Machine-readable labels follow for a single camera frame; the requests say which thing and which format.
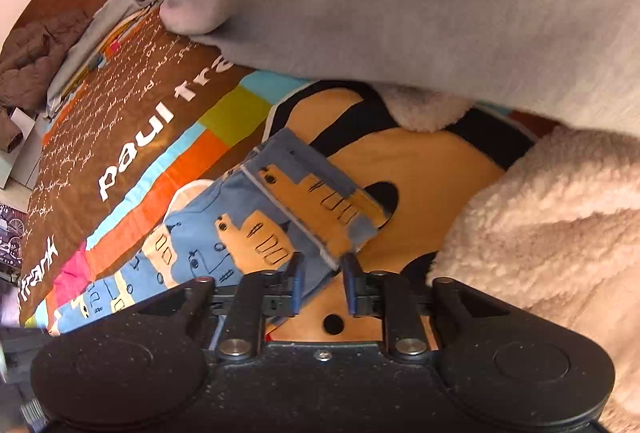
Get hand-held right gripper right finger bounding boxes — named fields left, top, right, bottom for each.
left=341, top=253, right=507, bottom=362

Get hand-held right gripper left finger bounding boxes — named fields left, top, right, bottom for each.
left=134, top=253, right=307, bottom=362

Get blue patterned pants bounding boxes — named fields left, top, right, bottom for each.
left=47, top=127, right=393, bottom=340

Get cream sherpa fleece cloth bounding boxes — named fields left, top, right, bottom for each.
left=380, top=83, right=640, bottom=433

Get brown printed colourful blanket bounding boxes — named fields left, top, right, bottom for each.
left=17, top=0, right=566, bottom=345

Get grey flat box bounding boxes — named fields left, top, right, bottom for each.
left=0, top=107, right=47, bottom=190

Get grey garment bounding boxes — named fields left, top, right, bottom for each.
left=46, top=0, right=162, bottom=114

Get brown padded jacket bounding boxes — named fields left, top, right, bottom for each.
left=0, top=8, right=94, bottom=154

